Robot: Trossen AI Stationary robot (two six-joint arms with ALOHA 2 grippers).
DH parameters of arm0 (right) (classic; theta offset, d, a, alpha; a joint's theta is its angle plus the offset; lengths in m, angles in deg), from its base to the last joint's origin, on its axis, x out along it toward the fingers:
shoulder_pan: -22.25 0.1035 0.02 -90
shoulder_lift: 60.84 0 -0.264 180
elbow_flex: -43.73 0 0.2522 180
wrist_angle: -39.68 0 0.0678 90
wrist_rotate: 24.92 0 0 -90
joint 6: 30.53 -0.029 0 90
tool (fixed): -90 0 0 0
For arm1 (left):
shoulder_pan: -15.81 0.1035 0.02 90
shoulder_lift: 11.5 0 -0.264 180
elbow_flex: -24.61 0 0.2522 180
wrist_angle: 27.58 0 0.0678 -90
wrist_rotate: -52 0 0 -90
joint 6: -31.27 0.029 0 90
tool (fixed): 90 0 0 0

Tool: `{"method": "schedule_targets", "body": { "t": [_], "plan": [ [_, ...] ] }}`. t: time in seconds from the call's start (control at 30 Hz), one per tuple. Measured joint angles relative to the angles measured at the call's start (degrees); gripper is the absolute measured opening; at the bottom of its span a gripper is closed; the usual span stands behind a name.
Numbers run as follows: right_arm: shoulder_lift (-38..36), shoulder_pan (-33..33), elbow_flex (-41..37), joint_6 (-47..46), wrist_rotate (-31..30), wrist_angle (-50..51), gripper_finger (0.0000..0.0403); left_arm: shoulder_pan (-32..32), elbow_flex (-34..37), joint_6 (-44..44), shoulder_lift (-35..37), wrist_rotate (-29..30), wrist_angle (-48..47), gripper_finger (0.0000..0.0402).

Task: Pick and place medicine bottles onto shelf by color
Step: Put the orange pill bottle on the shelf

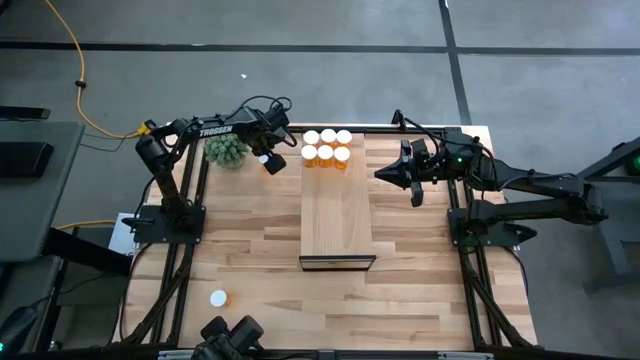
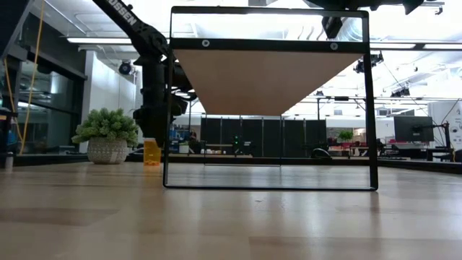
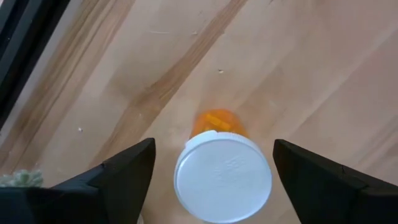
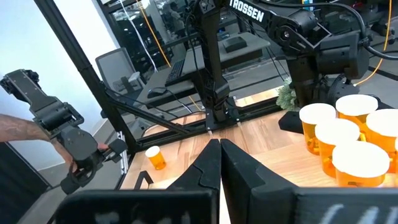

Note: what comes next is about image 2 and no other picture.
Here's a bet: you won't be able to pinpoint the black computer monitor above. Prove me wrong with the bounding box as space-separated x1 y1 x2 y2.
393 115 435 143

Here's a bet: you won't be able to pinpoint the black frame wooden shelf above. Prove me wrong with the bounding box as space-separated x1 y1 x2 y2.
162 6 379 191

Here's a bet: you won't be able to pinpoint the orange medicine bottle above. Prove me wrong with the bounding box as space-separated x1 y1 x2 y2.
143 139 162 167

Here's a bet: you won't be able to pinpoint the large black ceiling spotlight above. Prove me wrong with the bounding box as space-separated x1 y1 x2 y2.
353 52 384 74

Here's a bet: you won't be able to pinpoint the green plant in white pot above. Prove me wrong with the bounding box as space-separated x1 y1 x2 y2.
71 107 139 165

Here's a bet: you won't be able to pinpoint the black partition panels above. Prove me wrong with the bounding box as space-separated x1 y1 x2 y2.
200 117 328 158

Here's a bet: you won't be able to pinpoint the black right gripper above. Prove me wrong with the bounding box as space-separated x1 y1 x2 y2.
306 0 362 39

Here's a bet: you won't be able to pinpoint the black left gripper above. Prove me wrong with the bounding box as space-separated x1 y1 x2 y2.
133 64 166 147

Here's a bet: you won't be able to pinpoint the yellow hanging cable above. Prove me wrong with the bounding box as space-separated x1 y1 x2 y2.
1 0 46 155

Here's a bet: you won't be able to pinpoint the long white ceiling light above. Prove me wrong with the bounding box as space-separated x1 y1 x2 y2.
66 37 170 46
377 42 462 51

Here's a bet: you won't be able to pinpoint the white printed board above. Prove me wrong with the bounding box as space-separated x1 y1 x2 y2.
427 100 462 151

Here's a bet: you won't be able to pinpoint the black chair back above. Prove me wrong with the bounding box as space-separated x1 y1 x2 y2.
310 147 333 159

